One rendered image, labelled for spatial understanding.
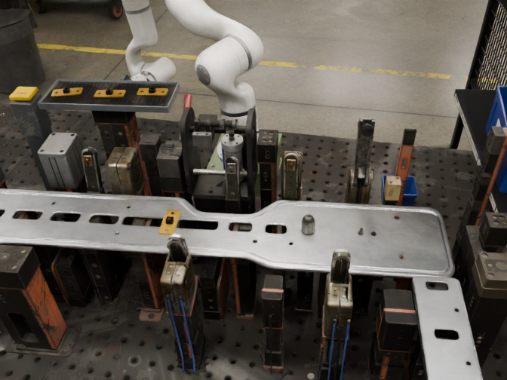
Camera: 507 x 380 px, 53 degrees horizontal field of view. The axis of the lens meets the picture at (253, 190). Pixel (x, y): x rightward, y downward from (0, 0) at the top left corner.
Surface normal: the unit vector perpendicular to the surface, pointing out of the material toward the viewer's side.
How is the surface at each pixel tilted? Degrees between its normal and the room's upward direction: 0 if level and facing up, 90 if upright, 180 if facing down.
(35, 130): 90
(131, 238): 0
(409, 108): 0
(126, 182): 90
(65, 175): 90
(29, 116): 90
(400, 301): 0
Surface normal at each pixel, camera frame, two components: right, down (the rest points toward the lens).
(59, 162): -0.11, 0.65
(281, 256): -0.04, -0.76
